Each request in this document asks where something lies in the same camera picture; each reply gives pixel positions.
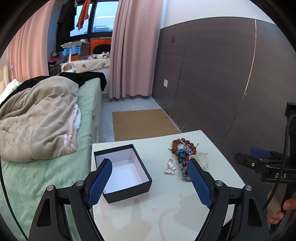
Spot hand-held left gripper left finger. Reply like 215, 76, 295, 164
28, 159, 113, 241

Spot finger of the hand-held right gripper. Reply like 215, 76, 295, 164
235, 152, 271, 174
250, 147, 273, 160

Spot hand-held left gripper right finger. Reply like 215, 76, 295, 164
186, 159, 271, 241

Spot silver ball chain necklace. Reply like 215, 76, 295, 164
180, 167, 192, 182

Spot translucent white pouch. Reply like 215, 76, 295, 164
195, 152, 210, 170

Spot black jewelry box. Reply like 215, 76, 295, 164
93, 144, 152, 204

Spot white butterfly pendant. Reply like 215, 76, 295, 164
164, 159, 177, 175

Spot blue bead bracelet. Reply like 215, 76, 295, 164
177, 148, 192, 168

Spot brown bead bracelet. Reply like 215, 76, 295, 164
171, 138, 199, 154

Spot person's right hand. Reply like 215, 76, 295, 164
266, 197, 296, 225

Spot bed with green sheet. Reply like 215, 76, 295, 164
0, 77, 103, 232

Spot pale pink fleece cloth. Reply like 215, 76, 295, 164
63, 103, 82, 147

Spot flat cardboard sheet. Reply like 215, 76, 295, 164
112, 109, 182, 141

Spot beige blanket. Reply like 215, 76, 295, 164
0, 76, 81, 163

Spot black cloth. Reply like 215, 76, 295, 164
16, 72, 107, 92

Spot patterned cream bedding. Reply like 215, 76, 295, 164
61, 58, 110, 75

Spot black and white plush toy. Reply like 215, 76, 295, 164
88, 52, 110, 60

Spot white pillow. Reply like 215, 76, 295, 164
0, 79, 23, 105

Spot orange and black cushion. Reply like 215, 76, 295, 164
90, 39, 112, 56

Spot white rack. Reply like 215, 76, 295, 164
61, 41, 90, 63

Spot pink curtain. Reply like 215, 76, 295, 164
108, 0, 163, 99
7, 0, 56, 81

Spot window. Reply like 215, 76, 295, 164
48, 0, 121, 40

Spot black hanging clothes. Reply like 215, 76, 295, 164
57, 0, 78, 45

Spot orange hanging garment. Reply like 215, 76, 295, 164
76, 0, 91, 30

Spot black cable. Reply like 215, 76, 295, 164
262, 115, 296, 210

